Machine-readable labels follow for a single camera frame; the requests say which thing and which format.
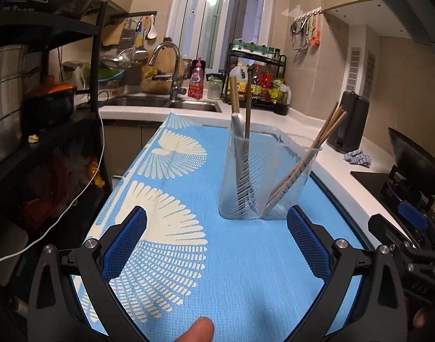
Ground wooden chopstick five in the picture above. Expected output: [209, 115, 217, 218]
[267, 109, 348, 215]

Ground white handled fork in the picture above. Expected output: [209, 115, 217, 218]
[231, 113, 255, 219]

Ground white ceramic spoon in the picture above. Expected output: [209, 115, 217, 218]
[228, 76, 242, 136]

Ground wooden chopstick six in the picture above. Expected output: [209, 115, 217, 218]
[244, 69, 253, 139]

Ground hanging kitchen tools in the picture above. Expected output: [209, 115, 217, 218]
[290, 7, 322, 52]

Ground chrome kitchen faucet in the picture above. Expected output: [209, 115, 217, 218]
[146, 39, 185, 100]

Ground person right hand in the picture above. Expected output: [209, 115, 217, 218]
[404, 291, 435, 341]

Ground person left hand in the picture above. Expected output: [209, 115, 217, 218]
[175, 317, 214, 342]

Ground gas stove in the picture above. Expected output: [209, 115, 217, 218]
[350, 166, 435, 249]

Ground black wok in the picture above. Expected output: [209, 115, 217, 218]
[388, 127, 435, 195]

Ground blue checkered cloth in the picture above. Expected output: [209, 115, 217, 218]
[343, 149, 372, 168]

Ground black electric kettle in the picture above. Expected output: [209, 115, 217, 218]
[326, 91, 369, 154]

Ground clear plastic utensil holder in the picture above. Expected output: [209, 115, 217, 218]
[218, 127, 319, 221]

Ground blue patterned table mat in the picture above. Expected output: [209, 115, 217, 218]
[70, 112, 368, 342]

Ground black spice rack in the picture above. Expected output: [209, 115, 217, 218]
[220, 42, 289, 116]

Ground yellow label oil jug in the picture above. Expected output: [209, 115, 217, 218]
[230, 61, 248, 95]

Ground glass jar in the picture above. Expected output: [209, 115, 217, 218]
[207, 73, 224, 100]

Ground red dish soap pouch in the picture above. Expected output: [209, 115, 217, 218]
[188, 57, 205, 100]

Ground green basin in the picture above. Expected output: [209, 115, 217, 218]
[82, 66, 125, 82]

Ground steel stock pot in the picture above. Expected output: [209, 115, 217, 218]
[0, 45, 27, 162]

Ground wooden cutting board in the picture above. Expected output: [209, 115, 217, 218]
[140, 37, 176, 95]

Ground black metal shelf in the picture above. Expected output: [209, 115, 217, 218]
[0, 2, 109, 113]

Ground white cable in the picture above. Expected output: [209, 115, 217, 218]
[0, 109, 106, 267]

